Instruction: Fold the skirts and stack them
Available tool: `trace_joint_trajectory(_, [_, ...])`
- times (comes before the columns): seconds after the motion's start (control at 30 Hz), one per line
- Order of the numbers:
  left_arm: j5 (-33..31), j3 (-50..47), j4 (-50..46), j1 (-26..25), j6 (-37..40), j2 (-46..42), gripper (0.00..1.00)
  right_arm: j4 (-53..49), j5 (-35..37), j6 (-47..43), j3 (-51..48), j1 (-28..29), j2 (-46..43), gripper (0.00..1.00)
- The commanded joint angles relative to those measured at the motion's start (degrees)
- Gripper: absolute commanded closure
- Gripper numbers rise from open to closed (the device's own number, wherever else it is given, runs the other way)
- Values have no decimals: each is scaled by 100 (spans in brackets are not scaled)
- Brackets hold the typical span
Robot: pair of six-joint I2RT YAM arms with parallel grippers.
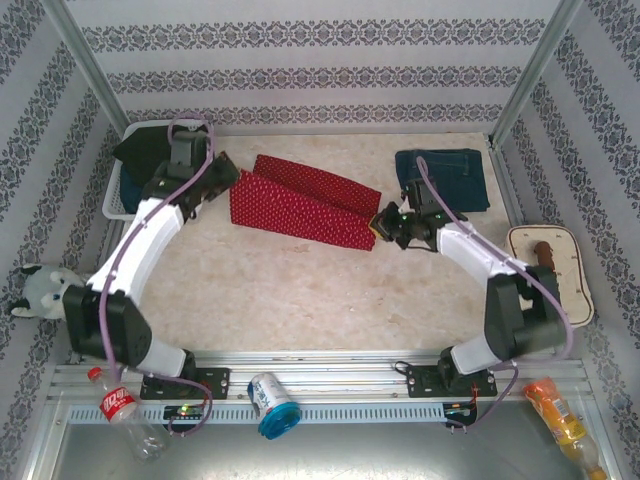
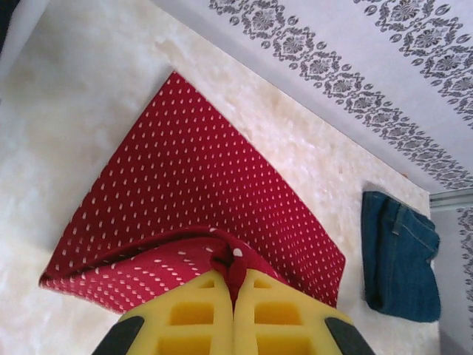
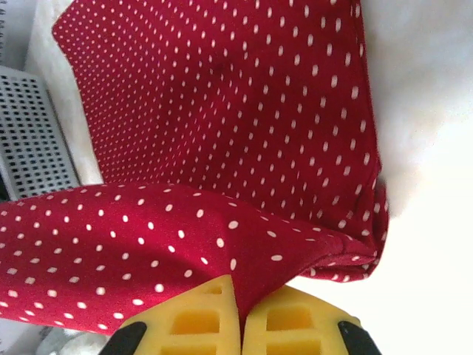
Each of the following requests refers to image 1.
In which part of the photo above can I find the slotted white cable duct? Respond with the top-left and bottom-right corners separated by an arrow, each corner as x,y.
67,402 -> 446,424

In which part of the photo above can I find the brown plush stick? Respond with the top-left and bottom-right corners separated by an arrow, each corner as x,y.
532,240 -> 559,274

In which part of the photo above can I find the grey white husky plush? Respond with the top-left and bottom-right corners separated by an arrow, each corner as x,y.
9,263 -> 94,321

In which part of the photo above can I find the white blue drink can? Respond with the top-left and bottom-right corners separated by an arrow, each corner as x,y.
247,371 -> 303,441

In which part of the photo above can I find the dark blue denim skirt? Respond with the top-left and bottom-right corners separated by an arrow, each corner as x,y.
394,148 -> 492,214

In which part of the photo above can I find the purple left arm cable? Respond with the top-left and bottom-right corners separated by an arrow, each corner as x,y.
97,112 -> 216,439

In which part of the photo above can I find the white plastic basket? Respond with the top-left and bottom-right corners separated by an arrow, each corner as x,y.
102,119 -> 216,222

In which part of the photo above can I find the orange drink bottle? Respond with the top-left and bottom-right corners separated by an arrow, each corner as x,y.
522,377 -> 609,480

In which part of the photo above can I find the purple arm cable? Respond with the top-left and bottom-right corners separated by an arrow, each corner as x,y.
415,155 -> 576,436
97,112 -> 216,439

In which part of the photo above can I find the aluminium frame post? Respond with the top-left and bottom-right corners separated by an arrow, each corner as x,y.
489,0 -> 584,146
42,0 -> 132,132

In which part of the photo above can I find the black skirt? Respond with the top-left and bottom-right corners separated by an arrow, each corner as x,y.
112,124 -> 211,194

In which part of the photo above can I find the clear bottle with red label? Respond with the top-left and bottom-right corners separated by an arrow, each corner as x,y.
87,366 -> 171,462

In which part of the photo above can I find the aluminium mounting rail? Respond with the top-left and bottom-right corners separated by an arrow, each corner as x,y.
47,349 -> 589,401

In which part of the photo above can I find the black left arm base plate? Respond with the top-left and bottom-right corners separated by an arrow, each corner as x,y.
140,367 -> 231,401

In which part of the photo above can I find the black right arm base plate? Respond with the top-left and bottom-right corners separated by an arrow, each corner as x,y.
405,364 -> 499,400

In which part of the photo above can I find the teal denim skirt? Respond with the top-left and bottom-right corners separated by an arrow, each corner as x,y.
118,163 -> 146,215

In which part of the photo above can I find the red polka dot skirt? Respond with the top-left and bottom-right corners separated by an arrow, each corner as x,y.
228,153 -> 384,252

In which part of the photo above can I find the grey metal sheet panel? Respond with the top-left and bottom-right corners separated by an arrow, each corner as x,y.
22,399 -> 621,480

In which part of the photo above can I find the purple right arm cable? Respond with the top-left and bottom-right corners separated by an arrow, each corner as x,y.
415,155 -> 576,436

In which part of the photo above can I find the aluminium side rail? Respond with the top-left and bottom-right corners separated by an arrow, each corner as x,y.
485,130 -> 527,229

